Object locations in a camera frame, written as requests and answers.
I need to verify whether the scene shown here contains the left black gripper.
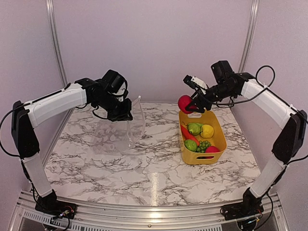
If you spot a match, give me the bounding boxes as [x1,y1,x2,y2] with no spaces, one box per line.
[94,92,133,121]

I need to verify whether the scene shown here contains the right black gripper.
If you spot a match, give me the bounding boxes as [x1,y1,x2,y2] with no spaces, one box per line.
[185,82,236,113]

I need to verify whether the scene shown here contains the red toy tomato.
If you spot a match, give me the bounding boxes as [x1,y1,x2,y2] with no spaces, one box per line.
[178,95,192,114]

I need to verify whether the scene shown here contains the clear zip top bag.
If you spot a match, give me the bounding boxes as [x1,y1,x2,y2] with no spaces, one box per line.
[91,95,145,154]

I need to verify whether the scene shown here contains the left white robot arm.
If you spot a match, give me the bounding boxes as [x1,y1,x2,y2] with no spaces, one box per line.
[12,74,133,214]

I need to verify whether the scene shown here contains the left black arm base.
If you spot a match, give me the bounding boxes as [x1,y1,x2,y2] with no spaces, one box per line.
[35,200,77,219]

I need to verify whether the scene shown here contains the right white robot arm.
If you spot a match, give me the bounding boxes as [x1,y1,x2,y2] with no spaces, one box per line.
[183,71,308,216]

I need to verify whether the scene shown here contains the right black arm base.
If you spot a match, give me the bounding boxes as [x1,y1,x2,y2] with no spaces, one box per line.
[220,202,264,220]

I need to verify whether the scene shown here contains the yellow plastic basket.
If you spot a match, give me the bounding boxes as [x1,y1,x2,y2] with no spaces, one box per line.
[179,111,227,165]

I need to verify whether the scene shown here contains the green toy pepper back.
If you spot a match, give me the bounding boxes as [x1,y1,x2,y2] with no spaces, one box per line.
[187,123,203,136]

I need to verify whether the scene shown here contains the green toy pepper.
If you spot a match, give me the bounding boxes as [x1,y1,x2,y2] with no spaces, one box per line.
[187,123,203,136]
[184,140,198,152]

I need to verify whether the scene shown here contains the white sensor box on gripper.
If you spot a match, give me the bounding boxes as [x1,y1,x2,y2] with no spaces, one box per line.
[183,75,208,94]

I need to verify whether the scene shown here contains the yellow toy lemon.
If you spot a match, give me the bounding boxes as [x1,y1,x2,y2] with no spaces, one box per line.
[200,124,214,139]

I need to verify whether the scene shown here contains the orange toy carrot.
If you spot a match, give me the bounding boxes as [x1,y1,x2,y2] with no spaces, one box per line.
[180,125,200,146]

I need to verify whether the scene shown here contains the green toy pepper front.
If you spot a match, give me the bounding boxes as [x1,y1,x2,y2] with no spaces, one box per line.
[184,140,198,152]

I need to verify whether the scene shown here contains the green toy grapes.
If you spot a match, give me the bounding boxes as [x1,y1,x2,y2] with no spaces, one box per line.
[196,141,211,153]

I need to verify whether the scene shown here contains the red toy fruit front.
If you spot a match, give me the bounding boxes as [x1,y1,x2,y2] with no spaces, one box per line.
[205,146,220,153]

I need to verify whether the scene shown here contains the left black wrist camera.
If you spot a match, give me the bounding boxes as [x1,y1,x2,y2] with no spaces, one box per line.
[101,69,127,93]

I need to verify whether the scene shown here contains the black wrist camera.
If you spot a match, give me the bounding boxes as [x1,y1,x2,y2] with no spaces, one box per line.
[101,69,127,93]
[211,60,234,84]

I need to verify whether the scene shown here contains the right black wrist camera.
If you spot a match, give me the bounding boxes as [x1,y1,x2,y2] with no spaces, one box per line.
[211,60,234,84]

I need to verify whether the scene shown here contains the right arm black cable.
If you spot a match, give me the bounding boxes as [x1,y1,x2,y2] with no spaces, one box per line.
[214,65,276,108]

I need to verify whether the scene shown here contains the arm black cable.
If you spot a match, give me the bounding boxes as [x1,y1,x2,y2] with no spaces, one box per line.
[0,105,109,158]
[214,65,276,108]

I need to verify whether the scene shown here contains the right aluminium frame post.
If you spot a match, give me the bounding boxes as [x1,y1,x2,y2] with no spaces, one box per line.
[238,0,260,73]

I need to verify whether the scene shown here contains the aluminium frame post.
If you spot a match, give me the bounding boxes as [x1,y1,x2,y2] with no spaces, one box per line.
[238,0,260,73]
[46,0,68,87]

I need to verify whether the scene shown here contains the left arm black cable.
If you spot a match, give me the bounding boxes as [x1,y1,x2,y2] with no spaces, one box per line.
[0,105,109,158]

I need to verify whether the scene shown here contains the left aluminium frame post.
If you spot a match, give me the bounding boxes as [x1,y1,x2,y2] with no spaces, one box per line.
[46,0,68,87]

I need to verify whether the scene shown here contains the aluminium front rail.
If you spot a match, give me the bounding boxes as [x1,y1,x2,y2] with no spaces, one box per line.
[8,191,289,231]

